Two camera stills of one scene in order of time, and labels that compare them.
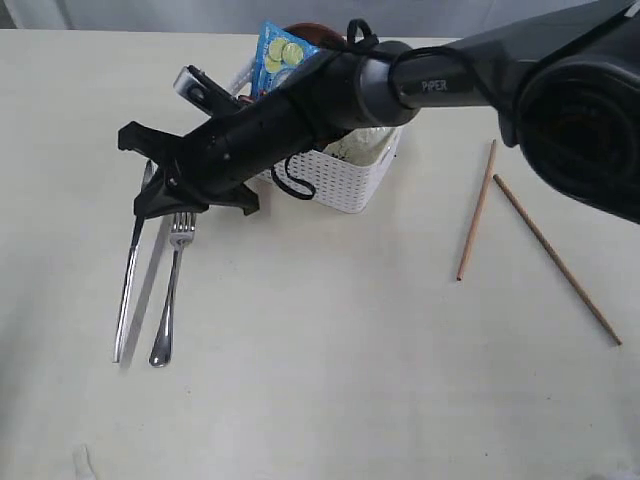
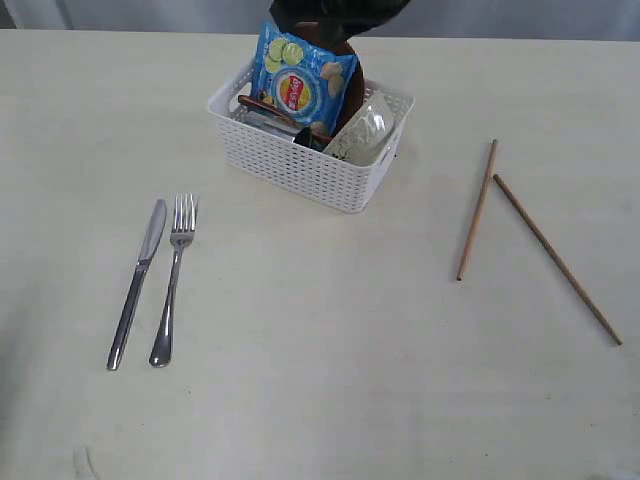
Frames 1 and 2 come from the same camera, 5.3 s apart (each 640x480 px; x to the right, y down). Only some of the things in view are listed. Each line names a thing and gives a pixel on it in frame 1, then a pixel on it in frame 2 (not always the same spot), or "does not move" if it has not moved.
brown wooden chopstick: x=552 y=251 does not move
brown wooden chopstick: x=477 y=211 does not move
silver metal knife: x=150 y=169 → x=125 y=322
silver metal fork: x=182 y=229 does not move
